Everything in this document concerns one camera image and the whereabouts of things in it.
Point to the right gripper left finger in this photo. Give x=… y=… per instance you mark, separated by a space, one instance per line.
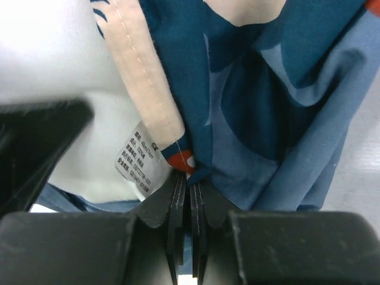
x=142 y=246

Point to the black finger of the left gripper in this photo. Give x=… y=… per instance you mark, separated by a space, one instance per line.
x=34 y=136

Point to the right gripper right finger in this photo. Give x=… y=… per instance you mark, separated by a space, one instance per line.
x=231 y=246

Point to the white pillow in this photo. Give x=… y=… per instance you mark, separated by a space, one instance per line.
x=52 y=50

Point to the blue letter-print pillowcase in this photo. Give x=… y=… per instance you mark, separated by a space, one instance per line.
x=254 y=96

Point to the white pillow care label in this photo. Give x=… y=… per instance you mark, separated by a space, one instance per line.
x=139 y=161

